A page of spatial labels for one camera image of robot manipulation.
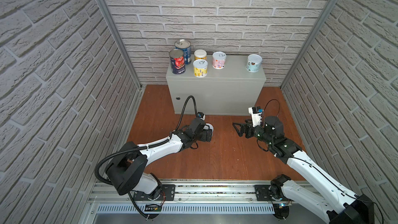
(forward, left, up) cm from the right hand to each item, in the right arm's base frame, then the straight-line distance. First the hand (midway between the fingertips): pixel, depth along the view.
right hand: (240, 121), depth 76 cm
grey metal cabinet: (+18, 0, +4) cm, 19 cm away
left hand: (+4, +17, -12) cm, 21 cm away
